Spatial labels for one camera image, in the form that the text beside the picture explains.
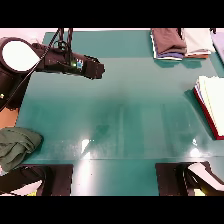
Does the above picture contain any blue garment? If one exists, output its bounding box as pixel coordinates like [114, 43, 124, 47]
[154, 50, 185, 62]

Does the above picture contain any dark brown garment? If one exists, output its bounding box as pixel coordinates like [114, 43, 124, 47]
[151, 28, 188, 56]

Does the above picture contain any red garment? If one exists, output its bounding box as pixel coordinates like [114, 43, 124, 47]
[192, 86, 224, 141]

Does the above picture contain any green garment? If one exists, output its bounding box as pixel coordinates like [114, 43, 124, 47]
[0, 127, 44, 173]

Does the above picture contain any orange garment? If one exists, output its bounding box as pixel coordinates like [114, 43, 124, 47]
[184, 52, 210, 60]

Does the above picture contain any pale lilac garment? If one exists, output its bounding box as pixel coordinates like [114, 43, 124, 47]
[210, 30, 224, 65]

